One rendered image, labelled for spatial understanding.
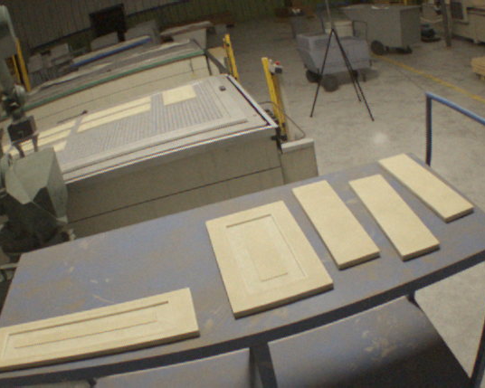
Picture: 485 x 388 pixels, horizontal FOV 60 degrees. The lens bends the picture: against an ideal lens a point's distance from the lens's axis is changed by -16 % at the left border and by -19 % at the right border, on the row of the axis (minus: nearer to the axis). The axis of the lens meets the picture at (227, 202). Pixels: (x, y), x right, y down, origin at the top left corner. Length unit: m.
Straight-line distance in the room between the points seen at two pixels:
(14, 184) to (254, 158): 1.55
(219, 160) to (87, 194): 0.88
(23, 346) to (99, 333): 0.25
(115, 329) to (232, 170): 2.03
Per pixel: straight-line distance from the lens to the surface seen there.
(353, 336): 2.15
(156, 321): 1.25
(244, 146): 3.10
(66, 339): 1.32
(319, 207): 1.57
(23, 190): 2.47
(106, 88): 7.14
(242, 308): 1.21
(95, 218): 3.25
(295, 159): 3.23
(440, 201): 1.55
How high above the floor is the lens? 1.82
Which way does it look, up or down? 26 degrees down
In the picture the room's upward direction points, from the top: 13 degrees counter-clockwise
